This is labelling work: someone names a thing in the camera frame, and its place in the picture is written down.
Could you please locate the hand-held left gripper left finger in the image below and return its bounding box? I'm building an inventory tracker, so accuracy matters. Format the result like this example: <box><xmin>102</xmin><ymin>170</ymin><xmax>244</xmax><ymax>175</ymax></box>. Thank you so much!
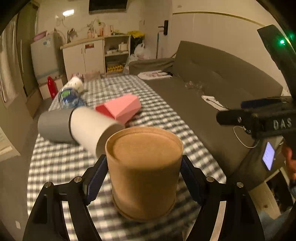
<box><xmin>22</xmin><ymin>154</ymin><xmax>109</xmax><ymax>241</ymax></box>

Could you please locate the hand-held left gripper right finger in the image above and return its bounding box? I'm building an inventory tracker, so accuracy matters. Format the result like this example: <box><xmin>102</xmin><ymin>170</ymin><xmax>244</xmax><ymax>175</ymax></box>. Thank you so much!
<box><xmin>180</xmin><ymin>155</ymin><xmax>265</xmax><ymax>241</ymax></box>

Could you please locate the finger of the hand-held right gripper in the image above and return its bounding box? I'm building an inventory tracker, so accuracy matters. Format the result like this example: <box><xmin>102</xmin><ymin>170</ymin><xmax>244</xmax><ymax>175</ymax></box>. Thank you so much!
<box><xmin>240</xmin><ymin>97</ymin><xmax>288</xmax><ymax>110</ymax></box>
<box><xmin>216</xmin><ymin>108</ymin><xmax>257</xmax><ymax>130</ymax></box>

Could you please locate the brown paper cup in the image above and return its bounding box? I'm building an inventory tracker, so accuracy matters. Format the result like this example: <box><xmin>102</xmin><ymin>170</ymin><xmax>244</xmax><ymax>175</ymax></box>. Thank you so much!
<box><xmin>105</xmin><ymin>127</ymin><xmax>184</xmax><ymax>223</ymax></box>

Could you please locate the white printed cup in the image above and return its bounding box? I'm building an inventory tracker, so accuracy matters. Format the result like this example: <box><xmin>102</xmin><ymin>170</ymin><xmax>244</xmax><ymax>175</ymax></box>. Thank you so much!
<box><xmin>67</xmin><ymin>77</ymin><xmax>84</xmax><ymax>93</ymax></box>

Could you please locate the person's right hand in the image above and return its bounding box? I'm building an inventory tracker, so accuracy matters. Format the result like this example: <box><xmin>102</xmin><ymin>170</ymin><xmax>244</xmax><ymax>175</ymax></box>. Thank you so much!
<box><xmin>281</xmin><ymin>143</ymin><xmax>296</xmax><ymax>183</ymax></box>

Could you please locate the white paper sheet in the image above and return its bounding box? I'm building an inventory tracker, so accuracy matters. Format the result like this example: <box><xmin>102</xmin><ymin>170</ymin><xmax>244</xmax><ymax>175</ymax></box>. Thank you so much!
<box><xmin>201</xmin><ymin>95</ymin><xmax>228</xmax><ymax>111</ymax></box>

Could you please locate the clear plastic wrapper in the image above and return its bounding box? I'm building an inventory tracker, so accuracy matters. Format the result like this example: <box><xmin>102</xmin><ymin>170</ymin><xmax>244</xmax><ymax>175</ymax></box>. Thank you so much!
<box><xmin>184</xmin><ymin>81</ymin><xmax>204</xmax><ymax>90</ymax></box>

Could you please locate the grey sofa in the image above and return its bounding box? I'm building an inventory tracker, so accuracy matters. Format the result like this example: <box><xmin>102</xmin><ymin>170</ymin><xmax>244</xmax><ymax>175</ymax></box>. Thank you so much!
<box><xmin>128</xmin><ymin>41</ymin><xmax>284</xmax><ymax>186</ymax></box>

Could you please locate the grey and white tumbler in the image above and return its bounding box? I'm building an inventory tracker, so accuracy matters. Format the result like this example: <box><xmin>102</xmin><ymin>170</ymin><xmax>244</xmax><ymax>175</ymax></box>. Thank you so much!
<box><xmin>38</xmin><ymin>107</ymin><xmax>125</xmax><ymax>156</ymax></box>

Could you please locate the pink paper box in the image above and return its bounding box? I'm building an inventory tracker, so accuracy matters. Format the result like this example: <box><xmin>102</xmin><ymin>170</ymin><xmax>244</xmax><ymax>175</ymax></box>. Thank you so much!
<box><xmin>95</xmin><ymin>94</ymin><xmax>142</xmax><ymax>124</ymax></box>

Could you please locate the clear water bottle blue label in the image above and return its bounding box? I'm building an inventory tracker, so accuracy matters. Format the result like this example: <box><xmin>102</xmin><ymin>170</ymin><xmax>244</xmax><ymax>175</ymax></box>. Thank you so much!
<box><xmin>57</xmin><ymin>88</ymin><xmax>87</xmax><ymax>109</ymax></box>

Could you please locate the magazine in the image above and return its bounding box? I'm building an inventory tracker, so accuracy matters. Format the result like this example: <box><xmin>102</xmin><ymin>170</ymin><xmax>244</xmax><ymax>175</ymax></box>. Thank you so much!
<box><xmin>138</xmin><ymin>71</ymin><xmax>173</xmax><ymax>80</ymax></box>

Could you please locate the red canister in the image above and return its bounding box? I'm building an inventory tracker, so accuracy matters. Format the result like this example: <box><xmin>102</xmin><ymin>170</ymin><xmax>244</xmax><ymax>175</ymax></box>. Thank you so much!
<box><xmin>47</xmin><ymin>76</ymin><xmax>58</xmax><ymax>99</ymax></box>

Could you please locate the cardboard box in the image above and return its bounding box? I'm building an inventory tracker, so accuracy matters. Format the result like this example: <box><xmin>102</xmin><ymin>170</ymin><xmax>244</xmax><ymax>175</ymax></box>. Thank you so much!
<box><xmin>38</xmin><ymin>75</ymin><xmax>68</xmax><ymax>100</ymax></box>

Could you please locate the white plastic bag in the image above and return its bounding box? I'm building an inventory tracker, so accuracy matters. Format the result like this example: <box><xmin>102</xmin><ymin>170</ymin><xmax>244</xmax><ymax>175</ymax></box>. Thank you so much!
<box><xmin>134</xmin><ymin>43</ymin><xmax>151</xmax><ymax>59</ymax></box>

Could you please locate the white kitchen cabinet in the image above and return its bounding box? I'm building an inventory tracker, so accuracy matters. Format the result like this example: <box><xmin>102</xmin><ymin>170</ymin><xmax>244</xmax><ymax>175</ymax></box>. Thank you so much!
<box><xmin>60</xmin><ymin>38</ymin><xmax>105</xmax><ymax>80</ymax></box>

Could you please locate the yellow bag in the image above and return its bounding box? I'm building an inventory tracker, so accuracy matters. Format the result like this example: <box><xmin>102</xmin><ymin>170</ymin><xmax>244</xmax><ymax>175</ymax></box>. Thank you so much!
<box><xmin>127</xmin><ymin>30</ymin><xmax>145</xmax><ymax>40</ymax></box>

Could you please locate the open white shelf unit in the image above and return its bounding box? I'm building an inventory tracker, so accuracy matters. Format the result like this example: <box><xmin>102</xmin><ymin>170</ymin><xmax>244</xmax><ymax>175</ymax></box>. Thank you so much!
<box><xmin>104</xmin><ymin>34</ymin><xmax>131</xmax><ymax>75</ymax></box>

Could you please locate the small white fridge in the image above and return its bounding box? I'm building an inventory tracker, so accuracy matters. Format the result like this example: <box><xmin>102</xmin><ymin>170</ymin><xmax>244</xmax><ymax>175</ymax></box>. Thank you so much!
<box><xmin>31</xmin><ymin>35</ymin><xmax>61</xmax><ymax>80</ymax></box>

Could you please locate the metal faucet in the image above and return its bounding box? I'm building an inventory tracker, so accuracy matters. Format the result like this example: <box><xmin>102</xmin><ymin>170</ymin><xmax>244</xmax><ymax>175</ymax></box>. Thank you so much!
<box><xmin>67</xmin><ymin>28</ymin><xmax>78</xmax><ymax>44</ymax></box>

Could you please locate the pink kettle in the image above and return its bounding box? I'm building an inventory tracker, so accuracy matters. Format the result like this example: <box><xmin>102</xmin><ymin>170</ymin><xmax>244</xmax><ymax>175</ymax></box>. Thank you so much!
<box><xmin>103</xmin><ymin>24</ymin><xmax>114</xmax><ymax>37</ymax></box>

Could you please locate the pink basin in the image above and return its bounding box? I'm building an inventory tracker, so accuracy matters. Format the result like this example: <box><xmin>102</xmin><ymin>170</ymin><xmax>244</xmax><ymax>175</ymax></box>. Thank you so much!
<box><xmin>33</xmin><ymin>31</ymin><xmax>48</xmax><ymax>42</ymax></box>

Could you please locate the dark window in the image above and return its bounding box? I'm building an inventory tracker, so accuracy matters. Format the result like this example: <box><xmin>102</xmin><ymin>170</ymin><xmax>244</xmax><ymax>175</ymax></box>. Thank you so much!
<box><xmin>88</xmin><ymin>0</ymin><xmax>128</xmax><ymax>12</ymax></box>

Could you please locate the white cable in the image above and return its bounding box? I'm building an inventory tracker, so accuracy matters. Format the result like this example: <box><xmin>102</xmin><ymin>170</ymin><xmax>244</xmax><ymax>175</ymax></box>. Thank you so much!
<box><xmin>233</xmin><ymin>126</ymin><xmax>261</xmax><ymax>149</ymax></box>

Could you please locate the black door handle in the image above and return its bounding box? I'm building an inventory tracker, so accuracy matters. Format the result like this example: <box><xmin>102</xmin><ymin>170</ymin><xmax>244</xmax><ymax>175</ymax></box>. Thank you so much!
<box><xmin>158</xmin><ymin>20</ymin><xmax>169</xmax><ymax>37</ymax></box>

